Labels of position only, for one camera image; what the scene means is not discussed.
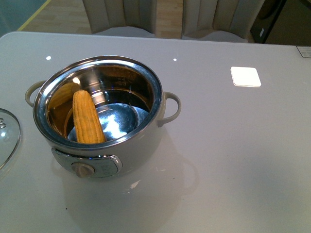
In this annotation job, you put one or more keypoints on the yellow corn cob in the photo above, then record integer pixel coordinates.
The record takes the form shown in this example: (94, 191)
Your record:
(86, 120)

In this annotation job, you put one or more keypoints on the glass lid with gold knob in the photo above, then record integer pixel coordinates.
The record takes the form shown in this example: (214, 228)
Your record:
(10, 135)

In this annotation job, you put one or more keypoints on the white electric cooking pot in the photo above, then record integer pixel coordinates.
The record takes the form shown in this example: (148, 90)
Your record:
(131, 105)

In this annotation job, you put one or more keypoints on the beige chair on left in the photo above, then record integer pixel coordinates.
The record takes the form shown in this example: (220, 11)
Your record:
(128, 18)

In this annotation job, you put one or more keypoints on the beige chair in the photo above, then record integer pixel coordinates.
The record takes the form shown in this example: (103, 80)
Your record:
(128, 18)
(219, 20)

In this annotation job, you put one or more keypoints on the beige chair on right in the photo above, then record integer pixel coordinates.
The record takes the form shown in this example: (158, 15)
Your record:
(219, 20)

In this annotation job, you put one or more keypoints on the label sticker on table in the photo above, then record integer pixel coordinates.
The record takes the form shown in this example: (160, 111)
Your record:
(305, 51)

